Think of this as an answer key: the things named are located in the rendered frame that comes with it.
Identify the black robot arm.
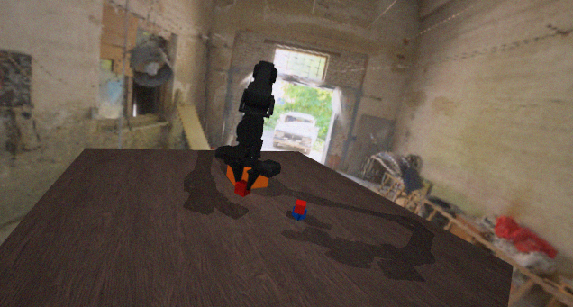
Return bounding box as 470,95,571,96
223,60,277,168

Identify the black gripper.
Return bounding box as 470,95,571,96
214,138,281,191

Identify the blue cube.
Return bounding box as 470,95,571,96
292,206,307,220

